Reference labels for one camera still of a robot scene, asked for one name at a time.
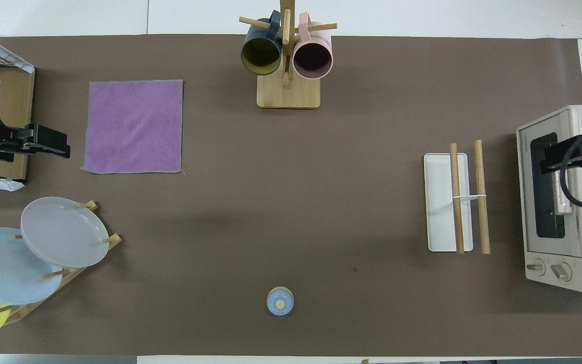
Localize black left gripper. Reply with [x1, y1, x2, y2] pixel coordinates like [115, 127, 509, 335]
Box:
[0, 124, 71, 162]

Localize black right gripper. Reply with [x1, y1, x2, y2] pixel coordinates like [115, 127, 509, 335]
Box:
[540, 138, 582, 175]

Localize purple and grey towel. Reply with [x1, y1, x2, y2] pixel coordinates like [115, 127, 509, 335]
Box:
[82, 79, 187, 177]

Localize white towel rack wooden bars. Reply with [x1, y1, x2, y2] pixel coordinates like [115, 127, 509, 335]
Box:
[423, 140, 491, 254]

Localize wooden plate rack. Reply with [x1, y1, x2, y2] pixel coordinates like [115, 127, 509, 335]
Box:
[0, 200, 123, 325]

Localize wooden shelf box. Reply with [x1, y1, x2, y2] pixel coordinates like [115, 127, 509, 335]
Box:
[0, 40, 35, 183]

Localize beige toaster oven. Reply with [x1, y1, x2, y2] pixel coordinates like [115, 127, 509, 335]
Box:
[516, 105, 582, 294]

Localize grey plate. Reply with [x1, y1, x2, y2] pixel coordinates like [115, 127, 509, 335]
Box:
[20, 197, 110, 268]

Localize light blue plate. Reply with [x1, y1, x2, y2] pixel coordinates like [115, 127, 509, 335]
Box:
[0, 227, 63, 305]

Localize dark teal mug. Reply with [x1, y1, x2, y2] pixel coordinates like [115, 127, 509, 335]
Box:
[240, 10, 283, 76]

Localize wooden mug tree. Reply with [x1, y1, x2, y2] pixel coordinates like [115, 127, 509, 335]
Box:
[239, 0, 338, 110]

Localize brown table mat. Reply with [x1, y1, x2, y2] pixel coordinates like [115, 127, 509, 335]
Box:
[0, 34, 582, 357]

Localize pink mug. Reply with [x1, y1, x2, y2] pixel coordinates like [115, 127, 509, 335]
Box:
[293, 12, 333, 80]

